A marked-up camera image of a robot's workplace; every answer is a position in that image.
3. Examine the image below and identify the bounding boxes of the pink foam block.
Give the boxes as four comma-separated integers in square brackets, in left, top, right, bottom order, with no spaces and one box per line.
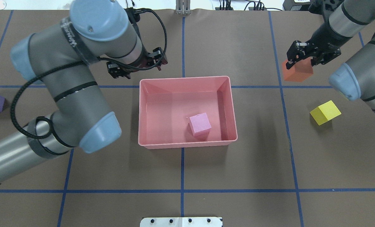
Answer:
[188,113,212,137]

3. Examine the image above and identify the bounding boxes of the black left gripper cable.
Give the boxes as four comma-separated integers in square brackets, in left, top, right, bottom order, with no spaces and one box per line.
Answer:
[10,8,168,140]

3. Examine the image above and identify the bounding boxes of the white mounting plate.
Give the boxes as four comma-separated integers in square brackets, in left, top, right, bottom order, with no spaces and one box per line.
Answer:
[140,217,223,227]

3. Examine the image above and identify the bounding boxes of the aluminium bracket at table edge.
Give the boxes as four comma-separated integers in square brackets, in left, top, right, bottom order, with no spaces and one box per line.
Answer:
[176,0,191,15]

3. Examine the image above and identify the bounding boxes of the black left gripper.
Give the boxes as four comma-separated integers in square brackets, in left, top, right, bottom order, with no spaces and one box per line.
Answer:
[107,47,168,79]

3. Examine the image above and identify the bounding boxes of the orange foam block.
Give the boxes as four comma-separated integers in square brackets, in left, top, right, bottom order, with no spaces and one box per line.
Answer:
[282,57,314,82]

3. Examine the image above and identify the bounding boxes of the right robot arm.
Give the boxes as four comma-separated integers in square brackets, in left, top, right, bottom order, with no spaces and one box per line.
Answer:
[283,0,375,114]

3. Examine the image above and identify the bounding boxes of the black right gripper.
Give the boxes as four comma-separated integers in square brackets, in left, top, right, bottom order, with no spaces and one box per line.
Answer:
[286,27,343,70]

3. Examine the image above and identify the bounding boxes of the yellow foam block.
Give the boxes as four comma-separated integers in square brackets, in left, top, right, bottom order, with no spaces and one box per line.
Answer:
[310,100,342,125]

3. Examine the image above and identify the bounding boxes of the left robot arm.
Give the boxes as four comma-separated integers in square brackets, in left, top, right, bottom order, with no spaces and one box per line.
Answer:
[0,0,168,184]

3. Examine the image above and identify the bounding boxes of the pink plastic bin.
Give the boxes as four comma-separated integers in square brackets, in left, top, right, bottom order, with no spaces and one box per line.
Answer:
[138,76,238,149]

